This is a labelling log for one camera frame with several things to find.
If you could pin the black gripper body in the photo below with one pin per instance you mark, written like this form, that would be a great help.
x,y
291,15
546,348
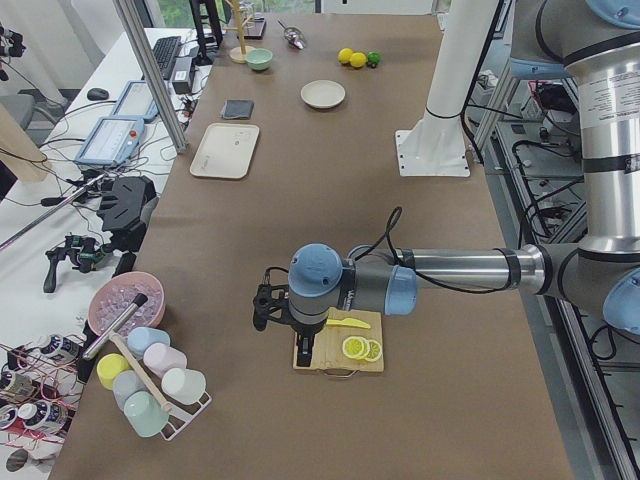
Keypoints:
x,y
305,334

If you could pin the yellow plastic knife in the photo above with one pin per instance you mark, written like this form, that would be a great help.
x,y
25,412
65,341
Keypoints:
x,y
348,323

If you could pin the black keyboard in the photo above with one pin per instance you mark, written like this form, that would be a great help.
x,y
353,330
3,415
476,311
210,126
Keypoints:
x,y
166,51

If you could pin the cream round plate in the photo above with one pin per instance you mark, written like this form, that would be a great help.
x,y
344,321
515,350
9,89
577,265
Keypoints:
x,y
323,94

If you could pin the cream rabbit tray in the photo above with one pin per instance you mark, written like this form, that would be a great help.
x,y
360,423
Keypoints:
x,y
225,151

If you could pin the metal scoop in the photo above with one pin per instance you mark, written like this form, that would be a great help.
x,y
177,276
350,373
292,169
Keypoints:
x,y
293,35

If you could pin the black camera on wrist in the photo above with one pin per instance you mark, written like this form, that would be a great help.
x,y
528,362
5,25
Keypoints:
x,y
271,302

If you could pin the yellow lemon near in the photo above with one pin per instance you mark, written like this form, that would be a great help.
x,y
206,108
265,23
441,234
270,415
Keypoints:
x,y
358,60

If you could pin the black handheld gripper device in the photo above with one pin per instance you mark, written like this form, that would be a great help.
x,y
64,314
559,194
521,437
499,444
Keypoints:
x,y
84,252

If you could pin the mint green cup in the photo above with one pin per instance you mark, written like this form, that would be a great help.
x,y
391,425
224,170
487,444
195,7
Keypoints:
x,y
145,414

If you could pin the yellow cup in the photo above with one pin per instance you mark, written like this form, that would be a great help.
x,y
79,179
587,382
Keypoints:
x,y
109,367

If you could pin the blue teach pendant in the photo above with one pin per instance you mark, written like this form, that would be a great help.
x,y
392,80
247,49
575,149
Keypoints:
x,y
136,100
111,142

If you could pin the black computer mouse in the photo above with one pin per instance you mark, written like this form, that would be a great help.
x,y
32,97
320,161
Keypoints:
x,y
97,94

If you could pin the lemon slices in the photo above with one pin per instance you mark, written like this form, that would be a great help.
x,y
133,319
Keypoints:
x,y
362,349

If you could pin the grey cup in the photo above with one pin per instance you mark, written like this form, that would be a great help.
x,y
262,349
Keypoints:
x,y
125,385

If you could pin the grey folded cloth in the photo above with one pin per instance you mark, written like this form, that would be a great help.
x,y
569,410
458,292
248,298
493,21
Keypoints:
x,y
237,109

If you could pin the metal rod black tip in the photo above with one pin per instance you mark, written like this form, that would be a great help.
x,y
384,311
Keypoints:
x,y
91,351

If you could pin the mint green bowl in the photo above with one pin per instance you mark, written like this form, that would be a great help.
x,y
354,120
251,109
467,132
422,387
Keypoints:
x,y
259,59

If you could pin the pink cup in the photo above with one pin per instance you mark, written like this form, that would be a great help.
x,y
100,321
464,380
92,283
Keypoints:
x,y
159,358

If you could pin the wooden mug tree stand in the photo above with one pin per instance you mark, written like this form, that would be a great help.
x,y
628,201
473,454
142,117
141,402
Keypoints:
x,y
241,17

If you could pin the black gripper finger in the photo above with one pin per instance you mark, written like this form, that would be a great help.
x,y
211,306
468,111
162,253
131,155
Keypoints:
x,y
303,357

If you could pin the yellow lemon far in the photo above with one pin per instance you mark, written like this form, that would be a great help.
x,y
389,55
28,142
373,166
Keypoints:
x,y
344,55

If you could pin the near blue teach pendant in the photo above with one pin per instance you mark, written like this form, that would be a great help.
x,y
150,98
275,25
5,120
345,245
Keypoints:
x,y
111,142

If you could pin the blue cup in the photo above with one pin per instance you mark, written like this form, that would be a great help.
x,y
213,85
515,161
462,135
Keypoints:
x,y
141,338

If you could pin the white cup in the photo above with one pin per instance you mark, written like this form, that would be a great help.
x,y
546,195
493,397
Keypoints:
x,y
184,385

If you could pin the white cup rack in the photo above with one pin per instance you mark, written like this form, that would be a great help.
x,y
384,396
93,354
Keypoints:
x,y
181,416

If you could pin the white camera pillar base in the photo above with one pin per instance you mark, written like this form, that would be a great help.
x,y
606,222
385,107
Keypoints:
x,y
435,146

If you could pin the pink bowl of ice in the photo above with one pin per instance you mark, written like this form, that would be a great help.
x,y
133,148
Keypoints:
x,y
118,294

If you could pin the yellow lemon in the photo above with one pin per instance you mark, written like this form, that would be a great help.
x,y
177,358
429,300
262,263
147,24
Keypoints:
x,y
344,55
358,60

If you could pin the bamboo cutting board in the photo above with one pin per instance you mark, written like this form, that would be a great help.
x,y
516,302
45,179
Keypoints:
x,y
327,353

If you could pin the aluminium frame post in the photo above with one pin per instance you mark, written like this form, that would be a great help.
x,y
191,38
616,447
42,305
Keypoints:
x,y
127,12

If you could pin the far blue teach pendant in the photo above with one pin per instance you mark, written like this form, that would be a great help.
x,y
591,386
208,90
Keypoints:
x,y
136,100

